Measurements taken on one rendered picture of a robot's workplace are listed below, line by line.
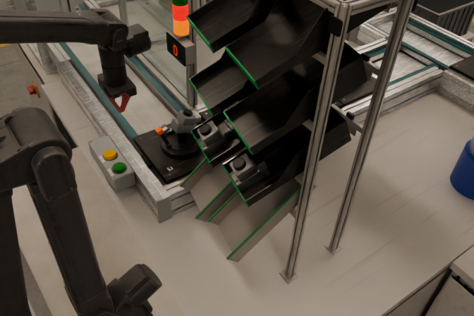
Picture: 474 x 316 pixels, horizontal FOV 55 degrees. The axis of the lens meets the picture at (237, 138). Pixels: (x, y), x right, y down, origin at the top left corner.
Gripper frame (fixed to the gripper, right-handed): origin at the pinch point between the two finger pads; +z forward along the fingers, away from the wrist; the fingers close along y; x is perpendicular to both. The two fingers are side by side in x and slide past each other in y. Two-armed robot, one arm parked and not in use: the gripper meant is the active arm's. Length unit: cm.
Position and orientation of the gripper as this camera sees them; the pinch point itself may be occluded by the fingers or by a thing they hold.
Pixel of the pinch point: (120, 109)
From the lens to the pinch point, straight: 125.2
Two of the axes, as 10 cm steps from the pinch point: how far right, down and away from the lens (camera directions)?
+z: -0.3, 7.5, 6.6
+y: -5.5, -5.6, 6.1
